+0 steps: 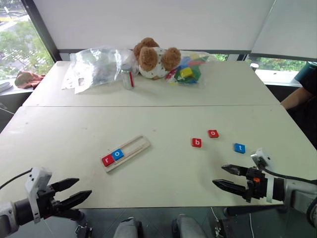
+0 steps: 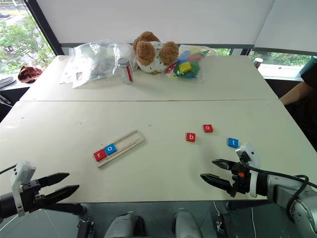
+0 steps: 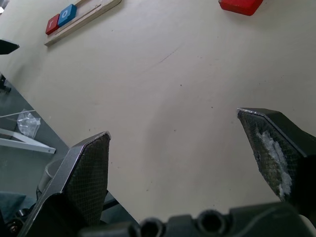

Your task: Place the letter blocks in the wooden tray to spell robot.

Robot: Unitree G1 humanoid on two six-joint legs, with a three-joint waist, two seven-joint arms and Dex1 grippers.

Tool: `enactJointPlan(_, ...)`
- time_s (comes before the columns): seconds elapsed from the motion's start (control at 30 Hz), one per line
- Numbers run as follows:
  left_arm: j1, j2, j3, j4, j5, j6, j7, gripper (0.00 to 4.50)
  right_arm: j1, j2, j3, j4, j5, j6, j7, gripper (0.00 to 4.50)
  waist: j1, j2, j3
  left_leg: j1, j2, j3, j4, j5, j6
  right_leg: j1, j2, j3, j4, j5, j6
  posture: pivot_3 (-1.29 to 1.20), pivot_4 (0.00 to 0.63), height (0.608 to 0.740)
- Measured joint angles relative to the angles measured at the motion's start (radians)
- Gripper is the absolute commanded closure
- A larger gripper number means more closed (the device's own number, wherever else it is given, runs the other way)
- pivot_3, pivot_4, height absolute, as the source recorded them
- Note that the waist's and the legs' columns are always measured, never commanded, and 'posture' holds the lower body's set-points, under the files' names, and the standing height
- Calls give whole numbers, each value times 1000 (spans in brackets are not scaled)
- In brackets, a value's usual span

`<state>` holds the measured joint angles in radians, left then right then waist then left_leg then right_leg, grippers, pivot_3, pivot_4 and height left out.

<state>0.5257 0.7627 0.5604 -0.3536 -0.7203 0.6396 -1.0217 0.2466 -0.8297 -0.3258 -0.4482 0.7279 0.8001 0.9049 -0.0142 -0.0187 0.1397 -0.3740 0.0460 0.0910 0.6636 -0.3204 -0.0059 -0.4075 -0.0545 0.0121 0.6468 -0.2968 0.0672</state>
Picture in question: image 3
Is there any red tile letter b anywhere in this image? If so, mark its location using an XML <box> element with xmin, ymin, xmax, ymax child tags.
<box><xmin>218</xmin><ymin>0</ymin><xmax>264</xmax><ymax>17</ymax></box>

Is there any clear plastic bag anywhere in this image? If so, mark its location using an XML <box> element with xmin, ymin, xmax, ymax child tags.
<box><xmin>16</xmin><ymin>108</ymin><xmax>41</xmax><ymax>139</ymax></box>

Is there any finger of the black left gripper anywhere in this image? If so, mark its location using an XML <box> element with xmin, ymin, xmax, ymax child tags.
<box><xmin>0</xmin><ymin>39</ymin><xmax>20</xmax><ymax>55</ymax></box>

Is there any white wooden letter tray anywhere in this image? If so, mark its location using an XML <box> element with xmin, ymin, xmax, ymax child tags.
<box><xmin>43</xmin><ymin>0</ymin><xmax>122</xmax><ymax>47</ymax></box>

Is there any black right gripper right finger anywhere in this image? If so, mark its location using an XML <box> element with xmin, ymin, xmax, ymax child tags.
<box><xmin>237</xmin><ymin>107</ymin><xmax>316</xmax><ymax>223</ymax></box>

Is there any red tile letter r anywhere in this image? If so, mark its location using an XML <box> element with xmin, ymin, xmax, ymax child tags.
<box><xmin>45</xmin><ymin>14</ymin><xmax>60</xmax><ymax>36</ymax></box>

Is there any white metal frame bar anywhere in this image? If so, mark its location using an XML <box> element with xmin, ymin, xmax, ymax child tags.
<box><xmin>0</xmin><ymin>127</ymin><xmax>56</xmax><ymax>155</ymax></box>

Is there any blue tile letter o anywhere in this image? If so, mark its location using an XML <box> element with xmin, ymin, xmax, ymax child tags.
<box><xmin>57</xmin><ymin>4</ymin><xmax>78</xmax><ymax>27</ymax></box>

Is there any grey round cylinder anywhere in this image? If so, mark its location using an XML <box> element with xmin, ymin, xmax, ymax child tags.
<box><xmin>38</xmin><ymin>158</ymin><xmax>66</xmax><ymax>196</ymax></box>

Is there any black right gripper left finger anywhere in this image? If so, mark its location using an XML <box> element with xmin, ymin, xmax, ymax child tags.
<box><xmin>16</xmin><ymin>131</ymin><xmax>111</xmax><ymax>237</ymax></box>

